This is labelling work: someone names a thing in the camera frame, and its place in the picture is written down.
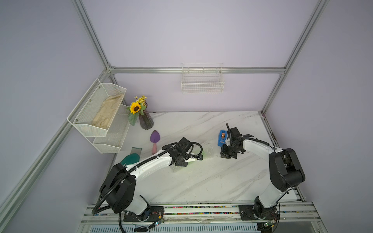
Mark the green plastic wine glass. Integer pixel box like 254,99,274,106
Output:
188,147,214,168

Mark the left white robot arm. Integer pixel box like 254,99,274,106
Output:
91,137,203,216

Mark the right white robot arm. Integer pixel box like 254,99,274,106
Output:
220,127,306,220

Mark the blue tape dispenser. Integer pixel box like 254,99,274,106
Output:
218,130,227,147

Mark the ribbed smoky glass vase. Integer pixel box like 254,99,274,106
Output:
139,102,154,130

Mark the green white garden glove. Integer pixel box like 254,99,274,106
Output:
120,147,142,166

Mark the yellow sunflower bouquet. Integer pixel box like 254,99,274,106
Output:
127,96,148,126

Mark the lower white mesh basket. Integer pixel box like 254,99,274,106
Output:
93,104,130,154

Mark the beige cloth in basket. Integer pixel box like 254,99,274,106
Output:
91,94,124,130

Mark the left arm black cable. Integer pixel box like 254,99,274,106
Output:
91,141,204,233

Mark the purple trowel pink handle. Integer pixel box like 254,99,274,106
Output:
150,130,160,155

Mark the white wire back basket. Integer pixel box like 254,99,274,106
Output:
180,62,225,94

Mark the horizontal aluminium back rail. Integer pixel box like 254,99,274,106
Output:
110,67,286,74

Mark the white mesh wall basket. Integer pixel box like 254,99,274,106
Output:
67,80,127,137

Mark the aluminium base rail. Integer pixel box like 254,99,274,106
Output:
77,202,327,233

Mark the right aluminium frame post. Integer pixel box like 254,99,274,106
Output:
261,0,329,115

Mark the aluminium frame post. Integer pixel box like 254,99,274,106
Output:
261,0,329,115
72,0,111,70

